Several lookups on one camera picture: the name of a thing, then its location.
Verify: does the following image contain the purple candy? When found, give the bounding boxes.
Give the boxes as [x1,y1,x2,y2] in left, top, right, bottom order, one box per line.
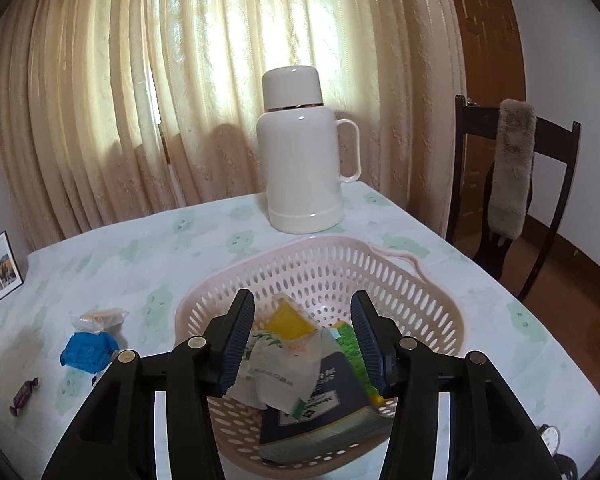
[9,377,40,417]

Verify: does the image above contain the blue snack bar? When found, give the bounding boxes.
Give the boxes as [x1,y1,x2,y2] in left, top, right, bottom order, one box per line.
[59,332,119,374]

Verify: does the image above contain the blue soda cracker pack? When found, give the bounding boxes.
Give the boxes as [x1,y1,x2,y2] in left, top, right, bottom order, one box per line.
[259,351,392,465]

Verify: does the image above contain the green yellow snack bag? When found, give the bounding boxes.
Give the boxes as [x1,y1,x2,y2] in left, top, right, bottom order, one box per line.
[330,320,386,408]

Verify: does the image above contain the white green snack pouch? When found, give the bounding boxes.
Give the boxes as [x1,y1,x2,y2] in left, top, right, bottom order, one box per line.
[226,328,341,420]

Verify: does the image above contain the yellow jelly cup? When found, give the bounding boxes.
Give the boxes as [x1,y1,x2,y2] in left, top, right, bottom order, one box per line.
[263,294,317,340]

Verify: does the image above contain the wrist watch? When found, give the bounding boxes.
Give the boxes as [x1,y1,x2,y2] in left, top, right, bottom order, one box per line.
[538,425,562,456]

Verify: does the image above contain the pink plastic basket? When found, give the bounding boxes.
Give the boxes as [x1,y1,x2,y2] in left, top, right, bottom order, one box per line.
[175,234,466,479]

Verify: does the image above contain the grey fuzzy chair cover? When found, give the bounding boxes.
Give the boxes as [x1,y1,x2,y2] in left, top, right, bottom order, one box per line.
[488,99,536,240]

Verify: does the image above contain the beige curtain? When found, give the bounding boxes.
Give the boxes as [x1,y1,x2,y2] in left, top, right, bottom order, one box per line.
[0,0,465,249]

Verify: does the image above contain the dark wooden chair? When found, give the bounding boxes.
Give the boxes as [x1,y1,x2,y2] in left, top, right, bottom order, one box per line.
[445,96,582,302]

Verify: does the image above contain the cream thermos jug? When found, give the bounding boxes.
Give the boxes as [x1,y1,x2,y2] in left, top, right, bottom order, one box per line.
[257,65,362,234]

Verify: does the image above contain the wooden door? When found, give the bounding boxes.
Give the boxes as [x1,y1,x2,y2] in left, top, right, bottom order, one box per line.
[453,0,526,240]

